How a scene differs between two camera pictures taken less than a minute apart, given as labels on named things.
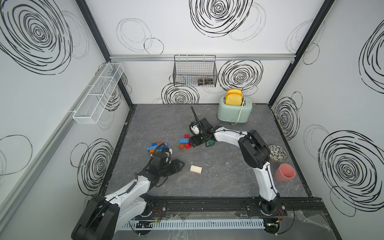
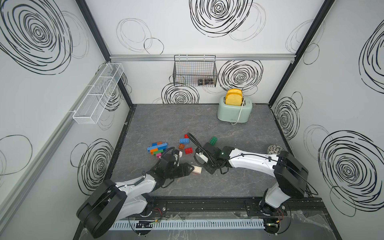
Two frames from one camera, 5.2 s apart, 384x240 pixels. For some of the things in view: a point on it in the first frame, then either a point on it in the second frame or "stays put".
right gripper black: (194, 141) -> (209, 170)
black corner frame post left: (101, 40) stays put
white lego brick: (196, 169) stays put
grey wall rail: (171, 57) stays put
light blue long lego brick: (184, 140) stays put
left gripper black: (175, 167) -> (185, 171)
